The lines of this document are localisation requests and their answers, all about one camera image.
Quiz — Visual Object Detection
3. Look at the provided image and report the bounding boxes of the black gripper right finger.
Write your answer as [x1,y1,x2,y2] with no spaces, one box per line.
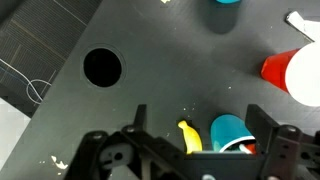
[245,103,280,155]

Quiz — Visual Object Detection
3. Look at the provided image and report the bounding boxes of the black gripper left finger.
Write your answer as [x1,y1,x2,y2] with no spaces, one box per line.
[133,103,148,131]

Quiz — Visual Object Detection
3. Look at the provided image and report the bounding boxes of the small teal plastic cup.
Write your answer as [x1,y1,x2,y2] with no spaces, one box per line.
[209,113,258,154]

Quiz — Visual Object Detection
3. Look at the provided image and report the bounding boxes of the red plastic cup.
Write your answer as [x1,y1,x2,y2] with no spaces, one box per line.
[260,41,320,108]

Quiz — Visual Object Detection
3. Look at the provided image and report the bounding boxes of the tall teal plastic cup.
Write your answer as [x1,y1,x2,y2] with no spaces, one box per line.
[209,0,242,5]

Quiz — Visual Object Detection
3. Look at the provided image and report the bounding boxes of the yellow toy banana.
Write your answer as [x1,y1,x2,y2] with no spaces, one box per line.
[177,119,204,155]

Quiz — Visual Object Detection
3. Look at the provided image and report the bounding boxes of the small white tape scrap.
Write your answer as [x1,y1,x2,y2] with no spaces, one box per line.
[50,154,69,170]

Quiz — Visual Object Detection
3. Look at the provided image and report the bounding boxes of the white floor cable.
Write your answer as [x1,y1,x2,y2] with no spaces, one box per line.
[0,58,53,105]

